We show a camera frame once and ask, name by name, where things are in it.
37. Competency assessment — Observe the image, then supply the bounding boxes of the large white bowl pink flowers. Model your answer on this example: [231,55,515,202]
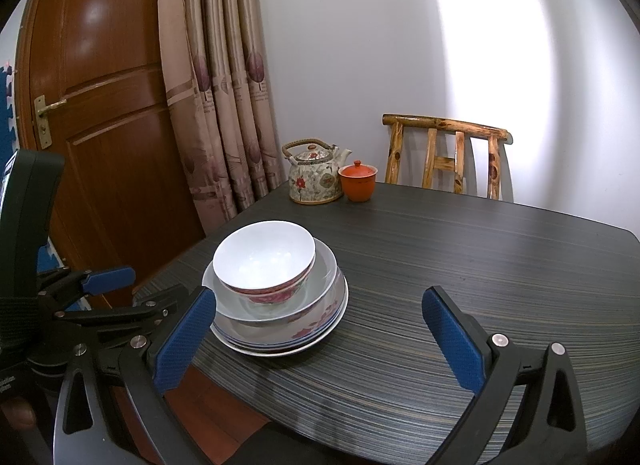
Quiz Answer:
[202,237,344,343]

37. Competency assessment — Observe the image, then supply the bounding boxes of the floral ceramic teapot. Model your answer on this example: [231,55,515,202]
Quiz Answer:
[281,137,354,206]

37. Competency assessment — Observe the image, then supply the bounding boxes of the large blue-rimmed pink-flower plate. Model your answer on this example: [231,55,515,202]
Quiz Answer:
[212,279,349,352]

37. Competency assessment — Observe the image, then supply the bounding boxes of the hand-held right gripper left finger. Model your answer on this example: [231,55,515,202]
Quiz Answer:
[52,287,218,465]

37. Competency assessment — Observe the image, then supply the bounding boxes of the beige patterned curtain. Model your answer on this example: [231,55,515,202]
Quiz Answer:
[157,0,287,237]

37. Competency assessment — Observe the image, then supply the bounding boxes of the small white pink-flower plate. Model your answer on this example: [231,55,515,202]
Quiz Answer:
[213,281,348,346]

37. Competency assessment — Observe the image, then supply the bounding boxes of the brown wooden door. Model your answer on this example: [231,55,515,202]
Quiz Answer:
[14,0,207,313]

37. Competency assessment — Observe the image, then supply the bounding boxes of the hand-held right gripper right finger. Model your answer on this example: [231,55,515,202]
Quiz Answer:
[422,286,588,465]

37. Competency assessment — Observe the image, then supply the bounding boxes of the brass door handle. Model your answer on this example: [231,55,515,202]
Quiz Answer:
[33,96,69,150]

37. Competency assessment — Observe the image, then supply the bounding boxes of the white plate with purple flowers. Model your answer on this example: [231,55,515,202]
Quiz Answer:
[209,275,350,357]

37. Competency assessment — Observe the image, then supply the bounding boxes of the orange lidded cup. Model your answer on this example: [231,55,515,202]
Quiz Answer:
[338,160,380,203]

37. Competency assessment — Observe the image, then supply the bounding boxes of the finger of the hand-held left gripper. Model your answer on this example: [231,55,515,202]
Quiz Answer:
[38,266,137,297]
[51,284,189,347]

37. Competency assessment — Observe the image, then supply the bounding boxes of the wooden chair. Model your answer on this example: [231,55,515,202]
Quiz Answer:
[382,113,511,201]

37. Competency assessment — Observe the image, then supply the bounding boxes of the small pink patterned bowl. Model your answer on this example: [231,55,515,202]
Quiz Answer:
[212,219,317,295]

